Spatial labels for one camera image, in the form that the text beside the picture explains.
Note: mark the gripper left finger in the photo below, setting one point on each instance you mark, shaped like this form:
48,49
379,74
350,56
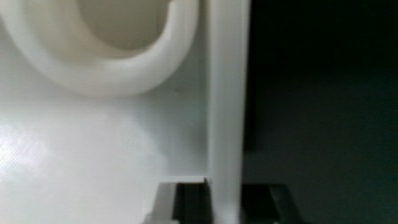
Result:
183,204

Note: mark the white square tabletop tray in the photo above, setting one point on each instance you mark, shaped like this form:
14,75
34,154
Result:
123,72

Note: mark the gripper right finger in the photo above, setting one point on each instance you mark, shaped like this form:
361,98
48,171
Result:
268,205

